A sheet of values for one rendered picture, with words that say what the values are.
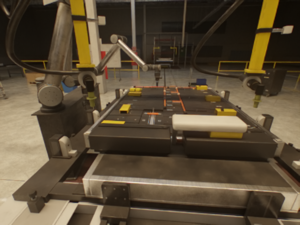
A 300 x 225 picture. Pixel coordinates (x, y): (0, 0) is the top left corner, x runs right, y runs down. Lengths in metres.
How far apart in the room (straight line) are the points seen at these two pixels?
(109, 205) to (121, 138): 0.30
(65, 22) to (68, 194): 1.34
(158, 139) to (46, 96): 1.15
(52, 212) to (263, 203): 0.88
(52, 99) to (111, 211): 1.15
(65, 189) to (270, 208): 0.89
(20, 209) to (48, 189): 0.12
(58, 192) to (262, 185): 0.91
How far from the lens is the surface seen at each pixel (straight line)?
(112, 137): 0.82
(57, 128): 1.99
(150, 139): 0.78
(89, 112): 1.48
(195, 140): 0.80
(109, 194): 0.75
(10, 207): 1.04
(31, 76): 10.00
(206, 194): 0.75
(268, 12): 1.02
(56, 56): 1.65
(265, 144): 0.92
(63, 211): 0.90
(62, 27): 1.67
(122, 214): 0.77
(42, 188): 0.99
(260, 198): 0.79
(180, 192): 0.73
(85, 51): 0.81
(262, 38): 1.01
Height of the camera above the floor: 1.50
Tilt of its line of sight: 21 degrees down
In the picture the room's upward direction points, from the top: straight up
